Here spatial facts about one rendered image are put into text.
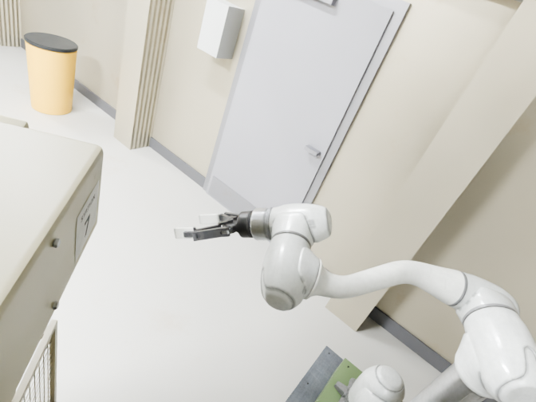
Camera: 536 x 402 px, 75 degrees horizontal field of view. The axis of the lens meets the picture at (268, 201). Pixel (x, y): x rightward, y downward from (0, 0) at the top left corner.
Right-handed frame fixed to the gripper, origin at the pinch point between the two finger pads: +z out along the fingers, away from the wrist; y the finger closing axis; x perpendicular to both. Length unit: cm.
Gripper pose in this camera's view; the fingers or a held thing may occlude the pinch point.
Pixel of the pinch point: (191, 226)
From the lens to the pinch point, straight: 106.7
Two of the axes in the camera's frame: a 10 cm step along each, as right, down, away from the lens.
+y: 3.3, -2.4, 9.2
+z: -9.4, 0.5, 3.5
